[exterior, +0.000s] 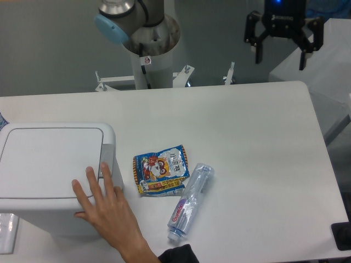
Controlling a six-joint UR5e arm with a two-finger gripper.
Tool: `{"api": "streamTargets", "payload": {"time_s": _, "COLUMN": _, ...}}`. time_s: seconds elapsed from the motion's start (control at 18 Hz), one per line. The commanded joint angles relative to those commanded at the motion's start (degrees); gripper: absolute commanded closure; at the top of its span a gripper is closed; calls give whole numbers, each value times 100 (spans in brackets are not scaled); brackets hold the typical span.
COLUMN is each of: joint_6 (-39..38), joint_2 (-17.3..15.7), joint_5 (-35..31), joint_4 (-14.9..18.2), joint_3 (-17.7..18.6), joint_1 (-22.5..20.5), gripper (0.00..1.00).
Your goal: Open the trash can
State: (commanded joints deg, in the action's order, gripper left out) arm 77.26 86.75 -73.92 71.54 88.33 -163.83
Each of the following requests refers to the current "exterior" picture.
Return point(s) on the person's bare left hand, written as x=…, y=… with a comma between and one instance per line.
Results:
x=112, y=217

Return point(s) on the white lidded trash can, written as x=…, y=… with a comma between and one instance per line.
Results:
x=39, y=162

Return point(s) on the black dark sleeve forearm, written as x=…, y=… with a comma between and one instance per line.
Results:
x=182, y=254

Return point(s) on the white clamp bracket left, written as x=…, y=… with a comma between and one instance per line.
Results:
x=106, y=84

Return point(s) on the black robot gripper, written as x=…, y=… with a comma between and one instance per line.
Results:
x=283, y=20

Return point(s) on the crushed clear plastic bottle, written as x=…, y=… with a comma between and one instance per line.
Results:
x=190, y=201

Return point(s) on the clear plastic tray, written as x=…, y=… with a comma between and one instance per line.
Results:
x=9, y=227

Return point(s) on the white clamp bracket right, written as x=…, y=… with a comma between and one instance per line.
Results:
x=229, y=78

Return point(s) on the blue snack bag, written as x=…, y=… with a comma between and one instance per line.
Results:
x=159, y=174

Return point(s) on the black device at table edge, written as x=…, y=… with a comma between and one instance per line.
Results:
x=341, y=233

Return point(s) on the white clamp bracket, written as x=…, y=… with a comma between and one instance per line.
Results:
x=229, y=78
x=106, y=84

